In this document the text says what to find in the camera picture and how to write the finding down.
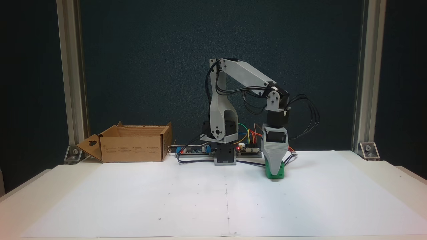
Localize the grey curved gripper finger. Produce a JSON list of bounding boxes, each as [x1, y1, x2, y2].
[[261, 142, 289, 176]]

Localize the green die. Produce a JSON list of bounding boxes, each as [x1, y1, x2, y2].
[[265, 159, 285, 180]]

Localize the blue circuit board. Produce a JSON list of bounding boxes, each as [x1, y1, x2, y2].
[[175, 145, 215, 157]]

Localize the brown cardboard box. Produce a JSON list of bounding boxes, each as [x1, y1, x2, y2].
[[76, 121, 173, 163]]

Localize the orange red wires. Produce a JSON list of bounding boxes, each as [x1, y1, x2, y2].
[[250, 124, 296, 154]]

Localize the coloured jumper wire bundle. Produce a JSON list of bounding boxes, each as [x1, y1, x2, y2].
[[234, 122, 261, 148]]

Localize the black cable white connector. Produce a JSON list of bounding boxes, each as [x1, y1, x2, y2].
[[177, 151, 298, 168]]

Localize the black gripper servo cable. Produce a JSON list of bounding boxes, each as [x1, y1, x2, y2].
[[284, 94, 320, 141]]

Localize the black arm cable loops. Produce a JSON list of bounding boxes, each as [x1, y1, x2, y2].
[[205, 59, 271, 116]]

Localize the metal corner bracket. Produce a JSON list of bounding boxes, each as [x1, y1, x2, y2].
[[358, 142, 380, 161], [64, 145, 83, 165]]

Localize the aluminium frame post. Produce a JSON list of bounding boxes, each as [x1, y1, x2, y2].
[[351, 0, 387, 152], [56, 0, 89, 148]]

